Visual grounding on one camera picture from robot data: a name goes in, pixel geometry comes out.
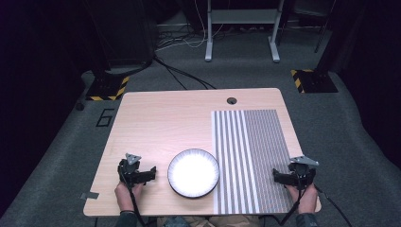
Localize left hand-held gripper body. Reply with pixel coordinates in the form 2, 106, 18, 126
117, 152, 147, 187

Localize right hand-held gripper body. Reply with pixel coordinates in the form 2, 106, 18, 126
288, 155, 320, 191

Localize white plate with dark rim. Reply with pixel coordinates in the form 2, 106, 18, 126
166, 148, 220, 200

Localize person's right hand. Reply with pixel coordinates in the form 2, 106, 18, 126
285, 183, 319, 215

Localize person's left hand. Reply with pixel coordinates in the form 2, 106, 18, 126
113, 181, 145, 213

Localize striped woven placemat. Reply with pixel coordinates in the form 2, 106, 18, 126
211, 109, 296, 215

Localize grey tape strip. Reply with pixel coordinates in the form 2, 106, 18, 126
79, 191, 100, 201

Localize person's legs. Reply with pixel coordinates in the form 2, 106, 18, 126
156, 215, 263, 227

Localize black stand with striped base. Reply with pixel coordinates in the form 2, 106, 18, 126
82, 0, 159, 102
290, 0, 363, 95

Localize white metal stand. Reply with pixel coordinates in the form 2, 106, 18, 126
203, 0, 282, 63

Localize right hand-held gripper black cable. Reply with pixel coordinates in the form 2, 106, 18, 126
276, 185, 354, 227

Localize black floor cable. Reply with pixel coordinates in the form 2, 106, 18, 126
153, 56, 218, 91

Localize white floor cables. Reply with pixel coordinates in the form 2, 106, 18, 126
155, 0, 225, 52

